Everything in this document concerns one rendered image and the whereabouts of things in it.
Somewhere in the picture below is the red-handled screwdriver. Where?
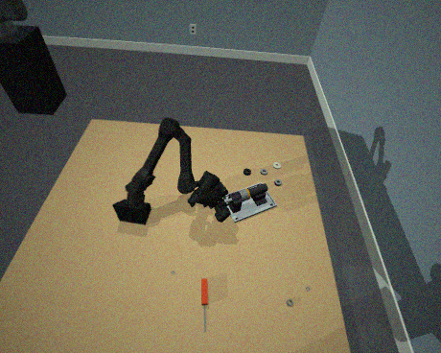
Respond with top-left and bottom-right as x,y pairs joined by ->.
201,278 -> 208,333

